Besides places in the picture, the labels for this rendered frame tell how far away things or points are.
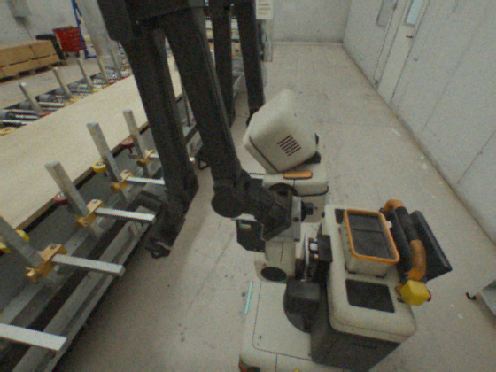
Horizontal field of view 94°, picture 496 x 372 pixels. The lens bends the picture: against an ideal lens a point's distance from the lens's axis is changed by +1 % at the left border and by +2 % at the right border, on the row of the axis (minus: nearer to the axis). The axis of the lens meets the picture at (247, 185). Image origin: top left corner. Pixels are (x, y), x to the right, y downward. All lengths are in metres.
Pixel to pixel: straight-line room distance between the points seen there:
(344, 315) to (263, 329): 0.59
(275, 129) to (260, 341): 1.08
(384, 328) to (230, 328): 0.99
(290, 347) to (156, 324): 0.85
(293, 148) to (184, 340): 1.39
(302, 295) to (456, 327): 1.33
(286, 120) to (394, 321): 0.71
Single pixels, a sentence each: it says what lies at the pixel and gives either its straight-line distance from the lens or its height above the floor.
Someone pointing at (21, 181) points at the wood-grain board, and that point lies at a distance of 1.58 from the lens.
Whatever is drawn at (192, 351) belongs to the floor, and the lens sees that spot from 1.69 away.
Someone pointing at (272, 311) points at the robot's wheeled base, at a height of 0.28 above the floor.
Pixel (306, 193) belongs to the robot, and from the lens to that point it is 0.63.
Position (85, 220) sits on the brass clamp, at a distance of 1.26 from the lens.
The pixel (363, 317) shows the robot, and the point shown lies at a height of 0.81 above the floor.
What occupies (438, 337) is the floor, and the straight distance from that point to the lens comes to 2.03.
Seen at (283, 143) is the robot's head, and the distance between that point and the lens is 0.59.
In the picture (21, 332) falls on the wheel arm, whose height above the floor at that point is 0.85.
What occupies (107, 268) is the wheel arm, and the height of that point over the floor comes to 0.82.
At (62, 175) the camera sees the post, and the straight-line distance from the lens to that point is 1.15.
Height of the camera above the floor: 1.60
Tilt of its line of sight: 39 degrees down
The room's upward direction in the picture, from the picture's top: straight up
